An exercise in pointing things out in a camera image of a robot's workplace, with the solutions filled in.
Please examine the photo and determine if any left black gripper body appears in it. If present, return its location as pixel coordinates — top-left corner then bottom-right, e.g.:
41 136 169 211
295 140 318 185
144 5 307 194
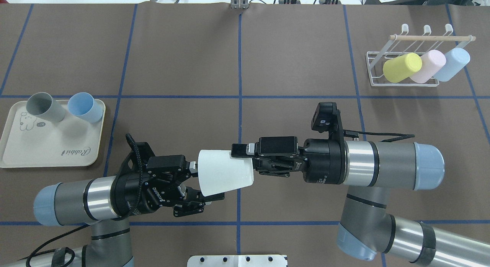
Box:
111 143 191 218

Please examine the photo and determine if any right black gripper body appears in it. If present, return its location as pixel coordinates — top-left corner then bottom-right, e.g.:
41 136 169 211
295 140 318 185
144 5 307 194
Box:
253 136 346 184

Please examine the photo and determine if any cream plastic cup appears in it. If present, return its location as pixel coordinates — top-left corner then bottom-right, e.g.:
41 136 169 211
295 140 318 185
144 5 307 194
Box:
198 150 254 197

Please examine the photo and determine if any yellow plastic cup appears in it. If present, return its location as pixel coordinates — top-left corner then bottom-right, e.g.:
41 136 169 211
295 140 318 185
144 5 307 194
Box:
383 53 422 83

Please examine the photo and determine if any grey plastic cup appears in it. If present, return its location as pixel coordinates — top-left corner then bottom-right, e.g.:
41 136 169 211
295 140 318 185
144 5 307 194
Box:
26 92 66 123

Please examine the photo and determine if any pink plastic cup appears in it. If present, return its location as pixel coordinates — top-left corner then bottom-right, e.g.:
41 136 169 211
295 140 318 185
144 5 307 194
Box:
410 50 446 84

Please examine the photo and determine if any light blue plastic cup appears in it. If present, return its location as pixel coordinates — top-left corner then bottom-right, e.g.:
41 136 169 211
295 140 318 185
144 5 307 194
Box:
434 47 470 82

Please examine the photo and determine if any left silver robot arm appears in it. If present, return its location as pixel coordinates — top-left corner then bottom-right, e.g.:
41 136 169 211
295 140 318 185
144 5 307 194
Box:
10 135 224 267

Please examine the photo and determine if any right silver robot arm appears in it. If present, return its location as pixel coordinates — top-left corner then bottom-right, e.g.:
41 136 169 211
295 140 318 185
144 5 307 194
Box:
231 137 489 267

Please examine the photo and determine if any cream plastic tray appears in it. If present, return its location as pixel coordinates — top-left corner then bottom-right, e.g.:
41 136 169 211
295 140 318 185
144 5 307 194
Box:
0 101 105 168

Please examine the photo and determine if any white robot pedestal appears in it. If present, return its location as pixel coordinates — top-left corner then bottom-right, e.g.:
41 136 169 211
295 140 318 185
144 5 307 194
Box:
187 254 288 267

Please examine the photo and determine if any black camera cable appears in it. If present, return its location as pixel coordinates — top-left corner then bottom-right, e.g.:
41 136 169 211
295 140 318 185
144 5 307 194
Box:
343 130 416 142

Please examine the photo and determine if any white wire cup rack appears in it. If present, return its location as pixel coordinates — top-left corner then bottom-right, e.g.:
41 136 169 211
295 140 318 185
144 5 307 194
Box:
365 24 476 87

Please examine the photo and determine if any aluminium frame post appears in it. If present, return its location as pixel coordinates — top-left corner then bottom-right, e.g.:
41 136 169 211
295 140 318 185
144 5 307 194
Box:
230 0 250 10

